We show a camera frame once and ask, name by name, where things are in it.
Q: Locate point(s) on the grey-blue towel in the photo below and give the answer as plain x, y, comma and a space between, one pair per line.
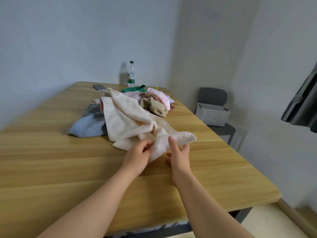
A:
89, 126

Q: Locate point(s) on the wooden table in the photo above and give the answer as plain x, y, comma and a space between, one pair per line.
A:
49, 158

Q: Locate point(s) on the pale pink towel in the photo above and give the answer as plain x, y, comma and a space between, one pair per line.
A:
135, 94

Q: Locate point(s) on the cream white towel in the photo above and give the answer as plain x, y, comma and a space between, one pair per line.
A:
126, 118

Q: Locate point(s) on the tan brown towel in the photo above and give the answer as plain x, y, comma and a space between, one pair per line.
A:
156, 107

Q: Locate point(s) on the green cloth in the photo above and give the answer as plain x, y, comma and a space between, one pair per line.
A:
132, 89

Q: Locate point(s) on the person's left forearm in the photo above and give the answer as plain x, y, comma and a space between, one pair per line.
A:
94, 210

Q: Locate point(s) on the person's left hand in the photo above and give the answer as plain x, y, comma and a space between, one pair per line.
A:
136, 161

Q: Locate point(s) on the dark grey curtain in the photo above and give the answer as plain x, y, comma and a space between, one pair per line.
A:
303, 109

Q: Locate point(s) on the person's right hand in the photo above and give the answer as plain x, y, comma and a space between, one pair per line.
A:
180, 166

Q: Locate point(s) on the grey chair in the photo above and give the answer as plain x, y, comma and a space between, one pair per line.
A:
213, 96

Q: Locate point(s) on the lilac dotted white cloth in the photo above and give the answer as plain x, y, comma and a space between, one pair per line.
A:
170, 99

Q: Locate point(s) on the person's right forearm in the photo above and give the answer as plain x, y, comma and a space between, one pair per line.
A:
205, 213

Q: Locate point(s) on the clear green-label water bottle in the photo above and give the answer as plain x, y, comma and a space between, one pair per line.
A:
131, 76

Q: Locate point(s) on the white plastic basket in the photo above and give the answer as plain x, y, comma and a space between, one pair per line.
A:
213, 115

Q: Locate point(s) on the pink dotted cloth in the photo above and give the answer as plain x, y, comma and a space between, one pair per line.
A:
161, 96

